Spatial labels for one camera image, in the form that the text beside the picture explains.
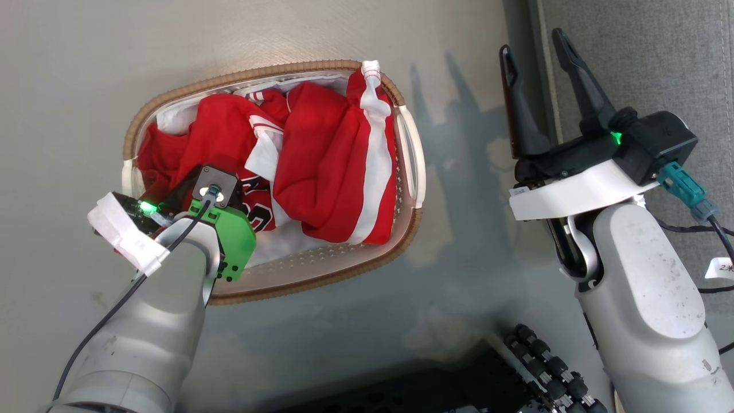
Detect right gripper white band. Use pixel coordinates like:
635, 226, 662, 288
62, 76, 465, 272
499, 28, 661, 222

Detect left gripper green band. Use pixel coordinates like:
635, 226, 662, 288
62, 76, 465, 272
109, 166, 257, 283

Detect red jersey with white trim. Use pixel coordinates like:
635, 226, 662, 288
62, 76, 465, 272
136, 91, 291, 233

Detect red shorts with white stripe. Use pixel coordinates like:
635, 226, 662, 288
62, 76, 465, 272
273, 60, 399, 246

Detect white basket with wicker rim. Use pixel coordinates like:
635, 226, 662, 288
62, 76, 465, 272
122, 59, 427, 305

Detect grey fabric sofa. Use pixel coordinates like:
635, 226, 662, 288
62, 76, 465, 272
502, 0, 734, 356

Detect white tape strip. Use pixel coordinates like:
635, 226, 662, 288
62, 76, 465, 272
87, 192, 171, 278

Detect teal connector with black cable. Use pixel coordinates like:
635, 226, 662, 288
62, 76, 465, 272
657, 162, 734, 266

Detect white paper cable tag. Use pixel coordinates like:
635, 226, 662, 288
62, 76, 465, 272
704, 257, 734, 281

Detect black cable drag chain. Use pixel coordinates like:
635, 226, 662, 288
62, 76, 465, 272
503, 324, 610, 413

